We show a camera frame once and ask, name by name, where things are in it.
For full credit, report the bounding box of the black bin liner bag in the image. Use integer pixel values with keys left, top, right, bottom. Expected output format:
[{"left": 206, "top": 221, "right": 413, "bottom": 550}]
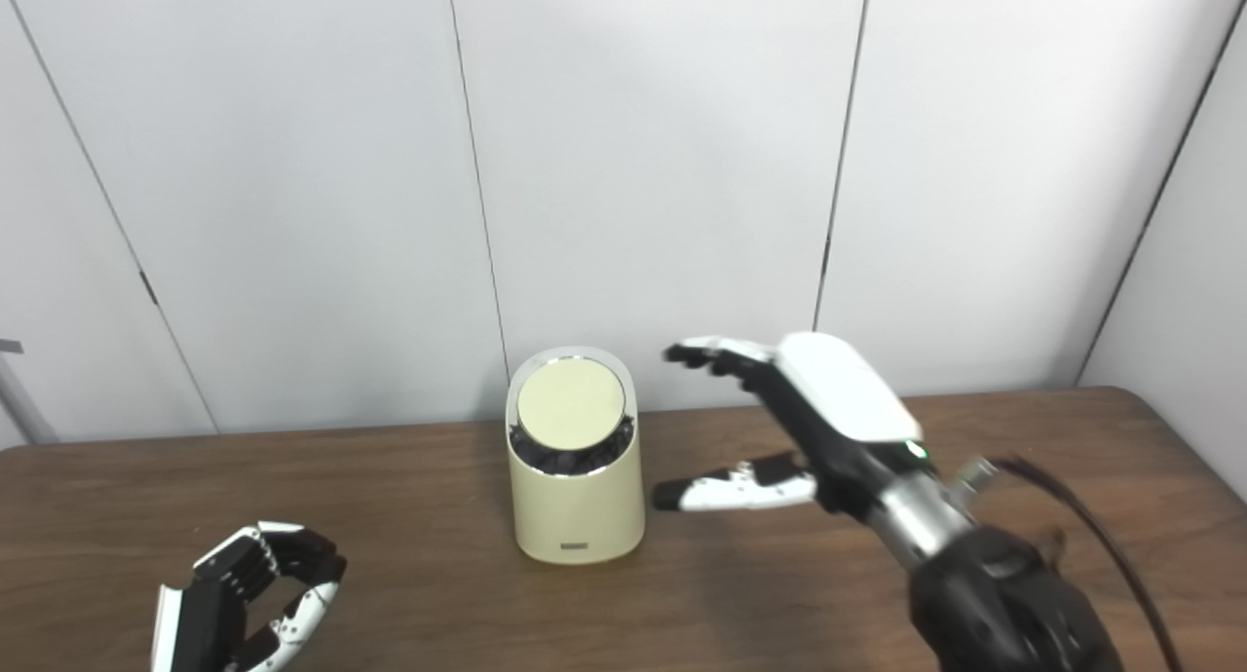
[{"left": 509, "top": 414, "right": 636, "bottom": 477}]

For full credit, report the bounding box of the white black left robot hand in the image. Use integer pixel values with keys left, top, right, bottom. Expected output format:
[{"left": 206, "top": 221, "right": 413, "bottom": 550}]
[{"left": 150, "top": 521, "right": 348, "bottom": 672}]

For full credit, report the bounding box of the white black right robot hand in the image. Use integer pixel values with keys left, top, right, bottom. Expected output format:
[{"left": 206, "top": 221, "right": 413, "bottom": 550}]
[{"left": 651, "top": 332, "right": 936, "bottom": 517}]

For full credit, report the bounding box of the cream round bin lid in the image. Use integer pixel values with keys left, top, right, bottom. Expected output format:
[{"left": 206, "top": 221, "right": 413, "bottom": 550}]
[{"left": 515, "top": 356, "right": 626, "bottom": 451}]

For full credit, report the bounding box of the cream-colored small trash bin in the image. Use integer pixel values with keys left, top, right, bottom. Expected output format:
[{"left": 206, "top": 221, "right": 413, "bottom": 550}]
[{"left": 505, "top": 346, "right": 646, "bottom": 564}]

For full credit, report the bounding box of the gray wall corner post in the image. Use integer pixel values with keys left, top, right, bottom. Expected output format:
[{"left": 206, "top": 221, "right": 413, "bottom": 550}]
[{"left": 0, "top": 351, "right": 59, "bottom": 446}]

